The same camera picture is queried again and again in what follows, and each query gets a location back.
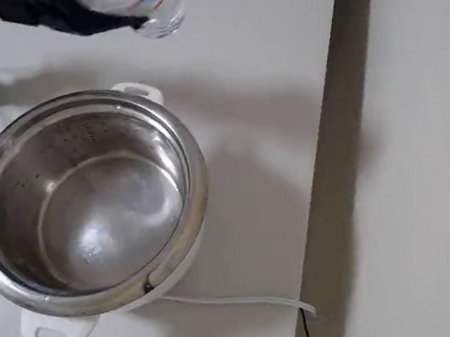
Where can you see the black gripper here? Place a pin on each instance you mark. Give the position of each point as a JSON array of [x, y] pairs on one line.
[[106, 19]]

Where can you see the clear plastic water bottle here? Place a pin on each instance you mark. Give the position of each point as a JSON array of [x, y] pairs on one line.
[[157, 20]]

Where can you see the white rice cooker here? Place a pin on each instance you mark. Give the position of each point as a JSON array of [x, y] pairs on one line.
[[77, 332]]

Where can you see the steel inner pot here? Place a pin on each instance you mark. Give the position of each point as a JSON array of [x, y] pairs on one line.
[[103, 216]]

